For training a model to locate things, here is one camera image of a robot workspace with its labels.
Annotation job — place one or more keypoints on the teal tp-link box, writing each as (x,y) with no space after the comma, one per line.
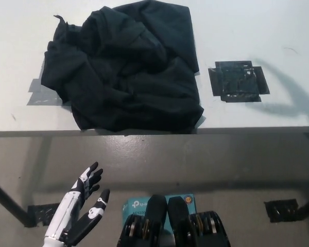
(136,208)

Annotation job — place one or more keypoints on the left black robot body block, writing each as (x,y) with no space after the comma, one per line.
(154,218)

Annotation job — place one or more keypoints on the black slanted table leg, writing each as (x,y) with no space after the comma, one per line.
(10,203)

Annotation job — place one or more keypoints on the black tape square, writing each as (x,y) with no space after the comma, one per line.
(237,82)

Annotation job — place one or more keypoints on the grey tape patch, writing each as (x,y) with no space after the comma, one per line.
(38,99)

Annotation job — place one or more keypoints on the black Columbia jacket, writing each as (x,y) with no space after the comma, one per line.
(123,77)

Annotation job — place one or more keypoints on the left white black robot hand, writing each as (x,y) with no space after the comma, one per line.
(85,216)

